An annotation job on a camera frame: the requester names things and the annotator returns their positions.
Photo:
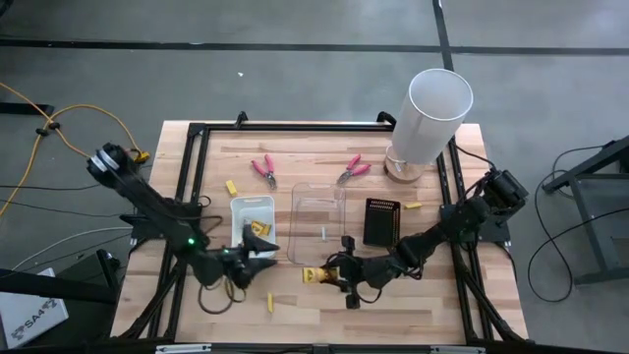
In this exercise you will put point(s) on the clear plastic bin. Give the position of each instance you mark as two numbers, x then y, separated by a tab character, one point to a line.
317	221

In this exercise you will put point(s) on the black floor bracket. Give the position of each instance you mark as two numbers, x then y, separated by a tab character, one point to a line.
24	109

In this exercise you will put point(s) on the small yellow pencil sharpener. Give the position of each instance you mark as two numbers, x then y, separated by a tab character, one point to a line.
231	187
269	302
413	205

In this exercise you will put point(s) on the black metal table frame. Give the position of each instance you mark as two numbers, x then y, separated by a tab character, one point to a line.
295	127

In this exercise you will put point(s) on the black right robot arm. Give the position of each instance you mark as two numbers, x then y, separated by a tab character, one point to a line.
442	231

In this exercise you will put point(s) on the silver metal bracket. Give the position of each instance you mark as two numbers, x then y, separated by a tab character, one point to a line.
182	348
457	349

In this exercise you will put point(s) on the black mesh plastic basket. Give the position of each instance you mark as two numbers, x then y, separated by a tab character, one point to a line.
381	223

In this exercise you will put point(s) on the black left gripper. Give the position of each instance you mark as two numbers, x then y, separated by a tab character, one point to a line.
231	268

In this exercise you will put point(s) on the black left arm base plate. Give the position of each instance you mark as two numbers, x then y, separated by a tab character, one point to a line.
142	227

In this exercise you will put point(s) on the white printed cardboard box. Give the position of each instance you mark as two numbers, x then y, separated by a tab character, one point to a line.
29	314

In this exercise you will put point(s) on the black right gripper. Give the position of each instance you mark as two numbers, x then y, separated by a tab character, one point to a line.
359	273

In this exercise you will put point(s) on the white table lamp wooden base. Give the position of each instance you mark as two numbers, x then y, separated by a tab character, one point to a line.
432	118

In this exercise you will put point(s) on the black metal cart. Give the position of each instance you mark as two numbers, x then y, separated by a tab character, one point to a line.
589	211

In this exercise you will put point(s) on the black equipment case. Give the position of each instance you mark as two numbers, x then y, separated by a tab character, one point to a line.
49	287

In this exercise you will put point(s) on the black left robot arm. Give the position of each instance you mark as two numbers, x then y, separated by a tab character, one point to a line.
147	196

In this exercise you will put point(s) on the white plastic bin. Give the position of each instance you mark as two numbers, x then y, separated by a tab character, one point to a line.
263	206

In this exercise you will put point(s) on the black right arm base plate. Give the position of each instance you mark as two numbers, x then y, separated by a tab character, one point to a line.
494	231

